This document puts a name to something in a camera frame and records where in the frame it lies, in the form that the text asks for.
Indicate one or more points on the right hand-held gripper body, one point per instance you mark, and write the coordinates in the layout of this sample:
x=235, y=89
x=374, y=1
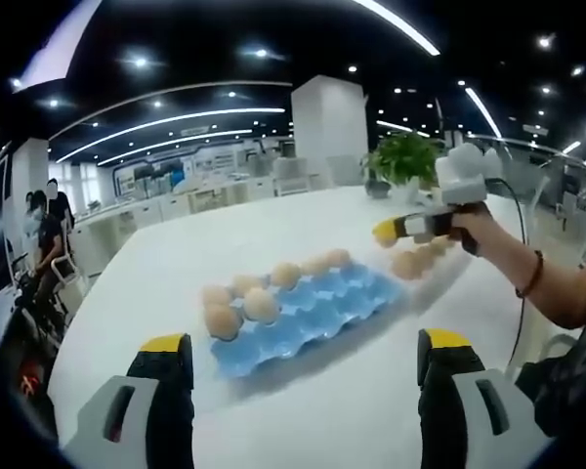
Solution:
x=461, y=176

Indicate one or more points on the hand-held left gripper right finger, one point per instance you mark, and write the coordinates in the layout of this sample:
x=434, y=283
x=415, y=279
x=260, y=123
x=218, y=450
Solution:
x=459, y=415

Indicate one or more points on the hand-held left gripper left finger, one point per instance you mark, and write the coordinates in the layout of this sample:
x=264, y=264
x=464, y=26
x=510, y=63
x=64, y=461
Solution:
x=144, y=415

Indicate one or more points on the cluster of brown eggs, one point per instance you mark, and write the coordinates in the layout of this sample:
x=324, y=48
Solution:
x=222, y=320
x=405, y=264

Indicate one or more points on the blue egg tray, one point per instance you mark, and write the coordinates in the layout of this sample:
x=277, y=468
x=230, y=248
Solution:
x=322, y=312

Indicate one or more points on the person's right hand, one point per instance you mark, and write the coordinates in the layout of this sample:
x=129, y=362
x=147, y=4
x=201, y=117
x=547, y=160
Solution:
x=493, y=244

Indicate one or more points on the dark round bowl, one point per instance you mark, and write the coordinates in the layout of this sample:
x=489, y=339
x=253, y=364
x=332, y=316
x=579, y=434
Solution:
x=378, y=189

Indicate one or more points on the green potted plant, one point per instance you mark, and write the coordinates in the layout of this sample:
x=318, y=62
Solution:
x=400, y=156

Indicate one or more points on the person's dark patterned shirt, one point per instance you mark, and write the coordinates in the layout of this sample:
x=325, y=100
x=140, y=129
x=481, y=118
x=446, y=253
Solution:
x=566, y=391

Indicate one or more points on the grey office chair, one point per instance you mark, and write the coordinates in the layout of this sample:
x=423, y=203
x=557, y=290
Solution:
x=569, y=205

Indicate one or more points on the white square pillar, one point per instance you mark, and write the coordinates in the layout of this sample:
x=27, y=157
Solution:
x=327, y=127

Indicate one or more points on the white mesh chair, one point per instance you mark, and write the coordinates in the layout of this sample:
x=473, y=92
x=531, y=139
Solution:
x=292, y=176

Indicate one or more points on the white table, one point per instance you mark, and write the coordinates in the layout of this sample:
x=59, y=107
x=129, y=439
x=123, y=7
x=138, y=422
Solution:
x=176, y=244

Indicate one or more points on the white cabinet row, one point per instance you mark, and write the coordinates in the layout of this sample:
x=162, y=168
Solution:
x=200, y=200

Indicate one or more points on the white frame office chair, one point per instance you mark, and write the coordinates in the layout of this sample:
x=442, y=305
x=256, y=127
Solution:
x=61, y=271

